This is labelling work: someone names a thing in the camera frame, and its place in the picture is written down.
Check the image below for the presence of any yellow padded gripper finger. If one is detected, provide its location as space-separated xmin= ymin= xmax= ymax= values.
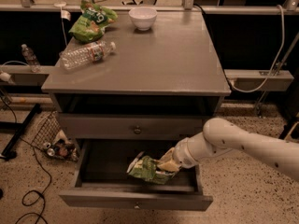
xmin=160 ymin=147 xmax=174 ymax=161
xmin=157 ymin=160 xmax=180 ymax=173

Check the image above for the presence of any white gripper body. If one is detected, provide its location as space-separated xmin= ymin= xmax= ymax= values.
xmin=172 ymin=136 xmax=203 ymax=169

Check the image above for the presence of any green jalapeno chip bag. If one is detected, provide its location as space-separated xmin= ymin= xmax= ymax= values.
xmin=126 ymin=151 xmax=178 ymax=185

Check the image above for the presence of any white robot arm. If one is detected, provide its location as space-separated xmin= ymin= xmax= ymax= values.
xmin=158 ymin=118 xmax=299 ymax=181

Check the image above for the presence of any grey wooden drawer cabinet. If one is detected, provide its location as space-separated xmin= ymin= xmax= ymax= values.
xmin=41 ymin=10 xmax=232 ymax=212

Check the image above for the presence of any open grey lower drawer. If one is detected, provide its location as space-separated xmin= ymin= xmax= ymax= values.
xmin=60 ymin=139 xmax=213 ymax=211

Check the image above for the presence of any closed grey upper drawer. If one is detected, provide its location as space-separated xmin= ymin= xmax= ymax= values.
xmin=57 ymin=113 xmax=208 ymax=141

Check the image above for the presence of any green chip bag rear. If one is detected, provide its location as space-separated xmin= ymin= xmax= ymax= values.
xmin=69 ymin=0 xmax=118 ymax=43

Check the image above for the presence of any wheeled cart base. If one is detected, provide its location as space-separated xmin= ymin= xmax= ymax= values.
xmin=279 ymin=118 xmax=299 ymax=139

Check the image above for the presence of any clear plastic water bottle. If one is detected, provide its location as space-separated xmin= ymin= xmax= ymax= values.
xmin=60 ymin=40 xmax=116 ymax=71

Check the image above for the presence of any white ceramic bowl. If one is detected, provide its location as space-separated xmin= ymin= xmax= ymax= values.
xmin=129 ymin=7 xmax=157 ymax=31

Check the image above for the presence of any black stand leg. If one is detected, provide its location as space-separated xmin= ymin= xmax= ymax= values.
xmin=0 ymin=104 xmax=42 ymax=161

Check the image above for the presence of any small water bottle on ledge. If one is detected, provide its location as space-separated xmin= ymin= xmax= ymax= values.
xmin=21 ymin=44 xmax=41 ymax=73

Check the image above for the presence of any wire basket with cans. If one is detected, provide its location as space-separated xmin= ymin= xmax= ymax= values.
xmin=33 ymin=112 xmax=79 ymax=161

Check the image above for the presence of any black floor cable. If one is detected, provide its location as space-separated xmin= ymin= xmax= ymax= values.
xmin=0 ymin=95 xmax=53 ymax=224

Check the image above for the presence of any white cable right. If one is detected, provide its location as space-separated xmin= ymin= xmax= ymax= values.
xmin=228 ymin=4 xmax=286 ymax=94

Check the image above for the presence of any white cable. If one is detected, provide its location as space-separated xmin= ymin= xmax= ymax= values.
xmin=59 ymin=3 xmax=72 ymax=47
xmin=228 ymin=4 xmax=286 ymax=94

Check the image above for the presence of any white cable left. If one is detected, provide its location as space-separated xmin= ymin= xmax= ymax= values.
xmin=59 ymin=3 xmax=72 ymax=47

